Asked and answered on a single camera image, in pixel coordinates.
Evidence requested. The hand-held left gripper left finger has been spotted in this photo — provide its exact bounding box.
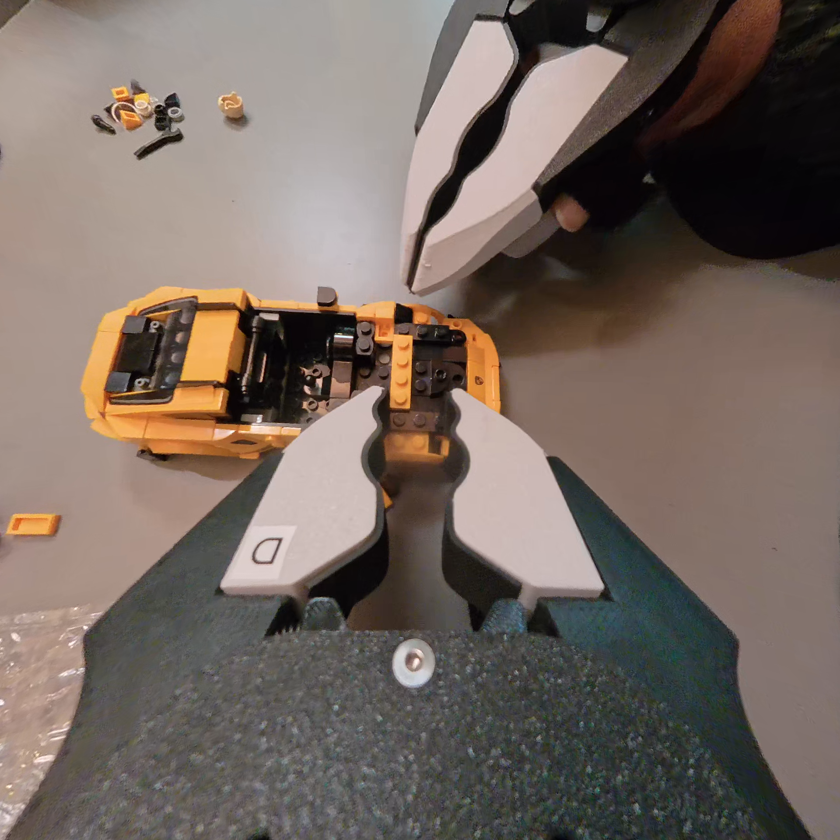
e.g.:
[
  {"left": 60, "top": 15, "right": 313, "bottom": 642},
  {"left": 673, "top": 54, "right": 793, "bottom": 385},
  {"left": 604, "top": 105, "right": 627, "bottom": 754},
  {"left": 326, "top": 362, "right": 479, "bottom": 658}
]
[{"left": 220, "top": 386, "right": 389, "bottom": 601}]

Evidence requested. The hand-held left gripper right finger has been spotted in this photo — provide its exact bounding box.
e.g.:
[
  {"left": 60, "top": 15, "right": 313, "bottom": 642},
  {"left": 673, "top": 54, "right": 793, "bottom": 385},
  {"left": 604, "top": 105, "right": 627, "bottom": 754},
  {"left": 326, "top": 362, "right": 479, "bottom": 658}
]
[{"left": 443, "top": 390, "right": 606, "bottom": 613}]

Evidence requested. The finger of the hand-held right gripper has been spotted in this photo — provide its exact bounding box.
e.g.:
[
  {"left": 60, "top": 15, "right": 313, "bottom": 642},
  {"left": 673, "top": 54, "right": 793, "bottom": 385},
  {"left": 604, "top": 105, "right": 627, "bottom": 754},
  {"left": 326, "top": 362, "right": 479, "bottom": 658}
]
[
  {"left": 399, "top": 0, "right": 522, "bottom": 293},
  {"left": 408, "top": 45, "right": 632, "bottom": 298}
]

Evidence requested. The yellow lego car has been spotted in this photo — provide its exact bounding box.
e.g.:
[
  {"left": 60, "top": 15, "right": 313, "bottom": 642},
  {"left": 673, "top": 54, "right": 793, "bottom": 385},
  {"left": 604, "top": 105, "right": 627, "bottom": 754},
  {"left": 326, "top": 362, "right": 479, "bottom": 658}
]
[{"left": 80, "top": 285, "right": 504, "bottom": 464}]

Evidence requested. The pile of small lego pieces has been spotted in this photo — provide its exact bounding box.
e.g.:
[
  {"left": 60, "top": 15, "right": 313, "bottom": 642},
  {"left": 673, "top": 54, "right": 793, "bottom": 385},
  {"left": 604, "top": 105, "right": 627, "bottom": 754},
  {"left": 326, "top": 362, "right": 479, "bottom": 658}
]
[{"left": 91, "top": 79, "right": 186, "bottom": 160}]

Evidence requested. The person's right hand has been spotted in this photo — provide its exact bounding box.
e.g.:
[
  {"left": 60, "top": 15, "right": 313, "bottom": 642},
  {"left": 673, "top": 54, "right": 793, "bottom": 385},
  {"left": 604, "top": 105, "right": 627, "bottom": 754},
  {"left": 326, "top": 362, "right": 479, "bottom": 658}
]
[{"left": 538, "top": 139, "right": 658, "bottom": 233}]

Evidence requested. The person's dark clothing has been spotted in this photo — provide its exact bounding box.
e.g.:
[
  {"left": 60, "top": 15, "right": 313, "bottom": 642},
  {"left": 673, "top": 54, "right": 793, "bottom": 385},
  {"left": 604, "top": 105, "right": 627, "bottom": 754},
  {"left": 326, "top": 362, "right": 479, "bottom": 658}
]
[{"left": 646, "top": 0, "right": 840, "bottom": 259}]

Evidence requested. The clear plastic bag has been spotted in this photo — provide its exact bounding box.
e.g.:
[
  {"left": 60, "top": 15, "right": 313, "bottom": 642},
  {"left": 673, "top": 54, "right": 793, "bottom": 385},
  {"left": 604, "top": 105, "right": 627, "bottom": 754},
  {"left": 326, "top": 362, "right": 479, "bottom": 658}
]
[{"left": 0, "top": 604, "right": 103, "bottom": 840}]

